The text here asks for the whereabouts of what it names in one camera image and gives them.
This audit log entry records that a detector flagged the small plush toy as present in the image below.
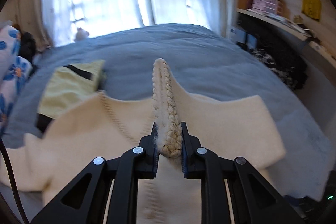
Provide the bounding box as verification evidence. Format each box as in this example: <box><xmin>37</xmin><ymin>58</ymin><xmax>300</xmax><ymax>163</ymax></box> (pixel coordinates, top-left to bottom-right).
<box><xmin>74</xmin><ymin>27</ymin><xmax>89</xmax><ymax>42</ymax></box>

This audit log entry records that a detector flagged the black clothing pile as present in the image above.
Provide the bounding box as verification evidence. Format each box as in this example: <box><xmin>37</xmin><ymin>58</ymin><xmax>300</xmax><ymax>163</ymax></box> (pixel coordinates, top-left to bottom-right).
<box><xmin>18</xmin><ymin>32</ymin><xmax>37</xmax><ymax>63</ymax></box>

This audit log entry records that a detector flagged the blue floral pillow upper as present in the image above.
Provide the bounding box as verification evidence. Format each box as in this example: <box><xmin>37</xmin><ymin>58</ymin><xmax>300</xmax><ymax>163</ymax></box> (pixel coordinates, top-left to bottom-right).
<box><xmin>0</xmin><ymin>25</ymin><xmax>21</xmax><ymax>79</ymax></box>

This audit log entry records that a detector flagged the blue white box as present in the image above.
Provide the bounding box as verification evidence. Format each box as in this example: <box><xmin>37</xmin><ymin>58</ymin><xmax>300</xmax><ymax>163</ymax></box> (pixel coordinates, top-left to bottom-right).
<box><xmin>229</xmin><ymin>27</ymin><xmax>257</xmax><ymax>50</ymax></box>

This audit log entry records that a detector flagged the blue floral pillow lower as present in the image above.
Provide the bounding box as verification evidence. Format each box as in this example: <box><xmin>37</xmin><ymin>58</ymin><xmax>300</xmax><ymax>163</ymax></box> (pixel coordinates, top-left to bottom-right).
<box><xmin>1</xmin><ymin>56</ymin><xmax>33</xmax><ymax>133</ymax></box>

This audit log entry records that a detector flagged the yellow hanging cloth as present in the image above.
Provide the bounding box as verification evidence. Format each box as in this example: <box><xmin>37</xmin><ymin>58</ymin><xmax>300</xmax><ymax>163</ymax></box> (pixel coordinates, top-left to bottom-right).
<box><xmin>301</xmin><ymin>0</ymin><xmax>322</xmax><ymax>22</ymax></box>

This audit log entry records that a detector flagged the blue floral pillow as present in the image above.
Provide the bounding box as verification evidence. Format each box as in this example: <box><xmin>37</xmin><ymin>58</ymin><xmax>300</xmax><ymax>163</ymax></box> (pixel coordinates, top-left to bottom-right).
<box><xmin>0</xmin><ymin>25</ymin><xmax>21</xmax><ymax>79</ymax></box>
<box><xmin>1</xmin><ymin>56</ymin><xmax>33</xmax><ymax>133</ymax></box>

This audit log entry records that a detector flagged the grey-blue bed blanket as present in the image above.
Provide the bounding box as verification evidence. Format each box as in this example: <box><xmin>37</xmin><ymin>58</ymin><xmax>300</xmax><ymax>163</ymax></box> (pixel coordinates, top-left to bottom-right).
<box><xmin>2</xmin><ymin>24</ymin><xmax>335</xmax><ymax>200</ymax></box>

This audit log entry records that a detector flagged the light green folded garment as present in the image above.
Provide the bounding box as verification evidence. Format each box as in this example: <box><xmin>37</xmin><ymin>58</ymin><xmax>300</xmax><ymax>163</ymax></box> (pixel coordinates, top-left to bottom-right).
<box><xmin>35</xmin><ymin>60</ymin><xmax>106</xmax><ymax>133</ymax></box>

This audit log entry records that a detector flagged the black white patterned cloth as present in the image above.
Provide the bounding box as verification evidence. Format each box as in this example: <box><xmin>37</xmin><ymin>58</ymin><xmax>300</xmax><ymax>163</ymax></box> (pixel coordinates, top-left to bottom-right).
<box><xmin>248</xmin><ymin>49</ymin><xmax>308</xmax><ymax>92</ymax></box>

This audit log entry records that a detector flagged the pink drawer organizer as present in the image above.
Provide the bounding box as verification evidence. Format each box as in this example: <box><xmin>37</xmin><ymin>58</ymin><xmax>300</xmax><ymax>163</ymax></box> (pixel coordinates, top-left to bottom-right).
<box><xmin>251</xmin><ymin>0</ymin><xmax>283</xmax><ymax>15</ymax></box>

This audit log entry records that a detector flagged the cream fuzzy cardigan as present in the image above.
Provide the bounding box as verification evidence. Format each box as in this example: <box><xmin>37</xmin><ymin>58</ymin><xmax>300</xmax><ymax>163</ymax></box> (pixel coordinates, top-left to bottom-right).
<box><xmin>7</xmin><ymin>59</ymin><xmax>286</xmax><ymax>223</ymax></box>

